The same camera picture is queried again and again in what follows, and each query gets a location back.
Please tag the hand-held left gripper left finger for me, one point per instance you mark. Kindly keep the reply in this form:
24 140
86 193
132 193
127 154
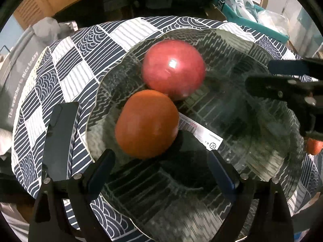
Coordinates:
100 175

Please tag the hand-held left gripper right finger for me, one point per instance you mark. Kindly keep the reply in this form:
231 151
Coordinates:
223 179

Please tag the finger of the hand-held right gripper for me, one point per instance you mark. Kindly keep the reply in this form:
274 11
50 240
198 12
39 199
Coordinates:
272 87
290 66

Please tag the clear glass plate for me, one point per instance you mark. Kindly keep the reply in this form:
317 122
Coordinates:
227 105

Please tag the orange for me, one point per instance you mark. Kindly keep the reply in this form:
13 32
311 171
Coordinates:
314 146
147 126

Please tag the red apple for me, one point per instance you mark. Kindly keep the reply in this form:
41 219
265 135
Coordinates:
174 70

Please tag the clear plastic bag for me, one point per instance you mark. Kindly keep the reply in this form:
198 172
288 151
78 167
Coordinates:
273 21

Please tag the white paper label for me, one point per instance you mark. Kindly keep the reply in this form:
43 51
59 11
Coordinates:
201 134

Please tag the teal cardboard box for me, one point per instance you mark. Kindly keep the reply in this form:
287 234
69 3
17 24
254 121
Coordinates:
237 15

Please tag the navy white patterned tablecloth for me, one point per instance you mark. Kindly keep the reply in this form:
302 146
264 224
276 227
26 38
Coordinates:
75 55

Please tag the grey bag with white print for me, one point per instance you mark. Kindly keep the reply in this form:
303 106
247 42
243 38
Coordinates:
20 75

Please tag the grey cloth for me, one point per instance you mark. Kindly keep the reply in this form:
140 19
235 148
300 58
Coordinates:
46 30

